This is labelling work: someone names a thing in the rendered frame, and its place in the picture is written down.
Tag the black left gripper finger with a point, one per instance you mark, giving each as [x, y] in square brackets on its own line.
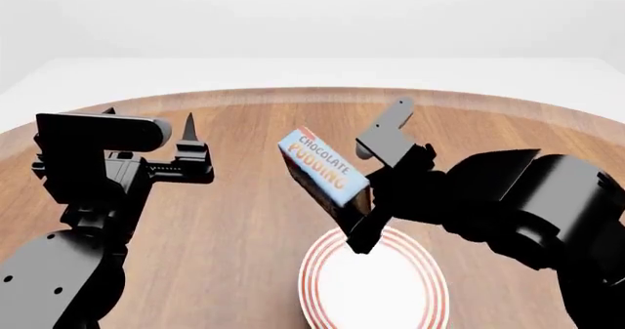
[191, 135]
[110, 111]

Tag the grey right wrist camera bracket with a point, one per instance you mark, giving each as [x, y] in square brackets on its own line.
[388, 135]

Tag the blue chocolate pudding box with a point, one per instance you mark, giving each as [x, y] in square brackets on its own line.
[324, 171]

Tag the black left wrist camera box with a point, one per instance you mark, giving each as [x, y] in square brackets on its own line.
[97, 131]

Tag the white plate with red rings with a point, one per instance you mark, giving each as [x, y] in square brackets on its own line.
[376, 288]

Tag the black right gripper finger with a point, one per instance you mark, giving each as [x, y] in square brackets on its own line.
[366, 235]

